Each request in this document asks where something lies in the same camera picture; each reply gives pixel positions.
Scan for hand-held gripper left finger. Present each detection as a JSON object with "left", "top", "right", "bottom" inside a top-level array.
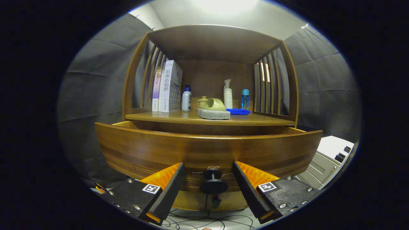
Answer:
[{"left": 99, "top": 162, "right": 186, "bottom": 226}]

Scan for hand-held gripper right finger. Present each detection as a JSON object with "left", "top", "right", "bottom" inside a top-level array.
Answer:
[{"left": 232, "top": 161, "right": 321, "bottom": 224}]

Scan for wooden drawer with black knob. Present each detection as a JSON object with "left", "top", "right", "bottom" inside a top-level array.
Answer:
[{"left": 95, "top": 121, "right": 323, "bottom": 195}]

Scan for green handled grey scrub sponge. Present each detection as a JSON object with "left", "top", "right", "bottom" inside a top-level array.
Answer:
[{"left": 197, "top": 98, "right": 231, "bottom": 120}]

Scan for wooden cabinet door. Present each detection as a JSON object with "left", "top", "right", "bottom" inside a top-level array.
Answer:
[
  {"left": 212, "top": 191, "right": 250, "bottom": 211},
  {"left": 173, "top": 191, "right": 208, "bottom": 211}
]

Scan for wooden countertop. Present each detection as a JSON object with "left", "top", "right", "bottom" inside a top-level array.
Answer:
[{"left": 125, "top": 101, "right": 295, "bottom": 126}]

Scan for white drawer cabinet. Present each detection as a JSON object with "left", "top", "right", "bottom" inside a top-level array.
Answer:
[{"left": 296, "top": 136, "right": 354, "bottom": 189}]

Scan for brown wooden cabinet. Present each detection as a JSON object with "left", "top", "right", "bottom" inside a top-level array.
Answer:
[{"left": 95, "top": 25, "right": 323, "bottom": 212}]

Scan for orange black device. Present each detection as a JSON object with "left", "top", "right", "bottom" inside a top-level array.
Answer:
[{"left": 90, "top": 182, "right": 109, "bottom": 195}]

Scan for white bottle with blue cap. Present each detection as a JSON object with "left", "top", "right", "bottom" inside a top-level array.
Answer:
[{"left": 182, "top": 85, "right": 192, "bottom": 112}]

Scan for yellow lidded teacup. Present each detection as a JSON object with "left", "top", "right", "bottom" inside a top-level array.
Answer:
[{"left": 196, "top": 96, "right": 210, "bottom": 111}]

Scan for white pump bottle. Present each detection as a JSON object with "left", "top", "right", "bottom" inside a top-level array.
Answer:
[{"left": 223, "top": 79, "right": 233, "bottom": 109}]

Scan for thin purple book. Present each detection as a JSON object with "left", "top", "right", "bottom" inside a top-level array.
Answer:
[{"left": 152, "top": 66, "right": 163, "bottom": 112}]

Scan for thick white book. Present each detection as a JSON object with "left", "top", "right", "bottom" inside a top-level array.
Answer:
[{"left": 158, "top": 60, "right": 183, "bottom": 113}]

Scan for black floor cables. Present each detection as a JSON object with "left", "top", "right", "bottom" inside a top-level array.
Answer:
[{"left": 161, "top": 208, "right": 256, "bottom": 230}]

